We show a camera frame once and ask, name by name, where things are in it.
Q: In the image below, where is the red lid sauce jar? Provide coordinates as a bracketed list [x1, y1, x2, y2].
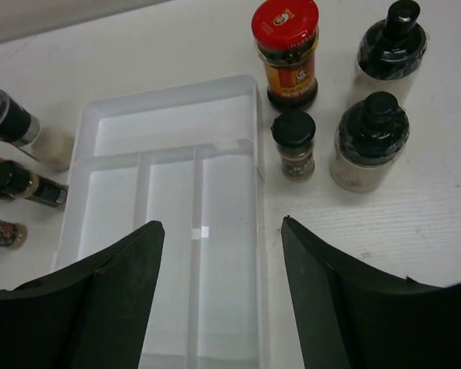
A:
[250, 0, 320, 111]

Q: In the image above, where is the black cap brown granule dispenser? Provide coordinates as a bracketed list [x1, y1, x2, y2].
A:
[330, 91, 410, 192]

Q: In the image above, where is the black cap white powder dispenser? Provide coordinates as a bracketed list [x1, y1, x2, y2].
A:
[353, 0, 429, 102]

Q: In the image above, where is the small black cap pepper bottle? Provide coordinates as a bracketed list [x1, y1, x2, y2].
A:
[270, 110, 317, 180]

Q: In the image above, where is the black cap spice bottle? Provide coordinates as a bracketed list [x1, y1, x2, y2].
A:
[0, 161, 68, 208]

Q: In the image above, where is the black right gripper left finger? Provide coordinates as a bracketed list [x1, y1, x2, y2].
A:
[0, 221, 164, 368]

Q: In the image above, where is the red label spice bottle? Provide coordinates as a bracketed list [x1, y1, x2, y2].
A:
[0, 220, 28, 249]

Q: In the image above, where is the clear cap salt grinder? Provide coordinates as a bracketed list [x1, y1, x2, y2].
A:
[0, 90, 75, 171]

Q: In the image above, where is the white plastic organizer tray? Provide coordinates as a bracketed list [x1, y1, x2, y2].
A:
[54, 75, 266, 368]

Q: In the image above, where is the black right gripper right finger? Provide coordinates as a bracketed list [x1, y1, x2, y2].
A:
[281, 217, 461, 368]

